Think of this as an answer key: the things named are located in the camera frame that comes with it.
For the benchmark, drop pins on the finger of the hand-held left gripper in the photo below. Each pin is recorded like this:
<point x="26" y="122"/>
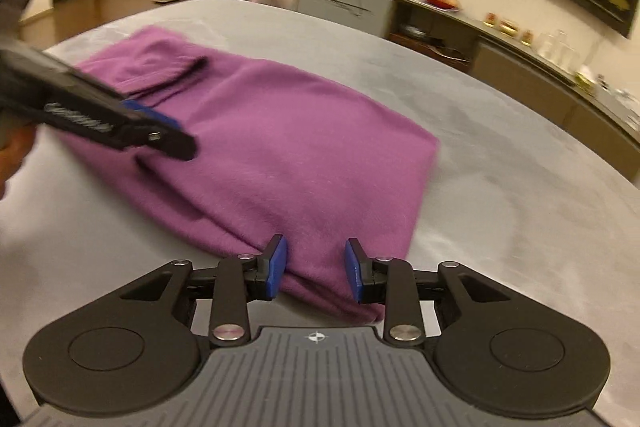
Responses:
<point x="170" y="144"/>
<point x="150" y="113"/>

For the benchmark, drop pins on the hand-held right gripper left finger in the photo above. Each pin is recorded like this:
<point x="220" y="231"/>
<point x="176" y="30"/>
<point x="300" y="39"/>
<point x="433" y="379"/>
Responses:
<point x="276" y="267"/>

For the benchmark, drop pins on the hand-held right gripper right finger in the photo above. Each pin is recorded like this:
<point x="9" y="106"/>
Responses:
<point x="354" y="269"/>

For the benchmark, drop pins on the purple sweater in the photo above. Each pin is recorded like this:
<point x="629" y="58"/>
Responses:
<point x="280" y="132"/>

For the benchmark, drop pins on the person's left hand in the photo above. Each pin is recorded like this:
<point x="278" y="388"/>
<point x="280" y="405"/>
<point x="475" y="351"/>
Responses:
<point x="12" y="157"/>

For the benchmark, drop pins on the round silver dish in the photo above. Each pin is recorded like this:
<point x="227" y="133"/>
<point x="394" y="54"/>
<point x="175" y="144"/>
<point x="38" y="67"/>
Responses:
<point x="412" y="31"/>

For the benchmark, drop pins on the long grey TV cabinet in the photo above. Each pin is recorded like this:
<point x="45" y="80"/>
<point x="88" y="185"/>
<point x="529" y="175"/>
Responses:
<point x="500" y="57"/>

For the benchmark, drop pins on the red fruit plate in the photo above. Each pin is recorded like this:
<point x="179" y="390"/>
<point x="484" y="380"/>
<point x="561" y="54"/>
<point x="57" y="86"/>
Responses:
<point x="442" y="2"/>

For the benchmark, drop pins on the small gold ornament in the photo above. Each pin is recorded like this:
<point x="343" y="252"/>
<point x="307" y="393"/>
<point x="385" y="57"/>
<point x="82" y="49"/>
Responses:
<point x="490" y="19"/>
<point x="528" y="39"/>

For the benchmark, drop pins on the wide gold ornament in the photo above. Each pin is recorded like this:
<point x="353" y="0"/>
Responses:
<point x="510" y="28"/>

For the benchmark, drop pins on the gold tissue box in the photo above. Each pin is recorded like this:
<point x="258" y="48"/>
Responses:
<point x="586" y="81"/>

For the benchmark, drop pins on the cluster of glass cups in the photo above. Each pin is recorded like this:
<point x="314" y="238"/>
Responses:
<point x="557" y="49"/>

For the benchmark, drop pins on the grey storage basket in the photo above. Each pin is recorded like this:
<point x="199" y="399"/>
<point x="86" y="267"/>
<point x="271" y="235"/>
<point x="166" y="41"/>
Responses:
<point x="622" y="102"/>

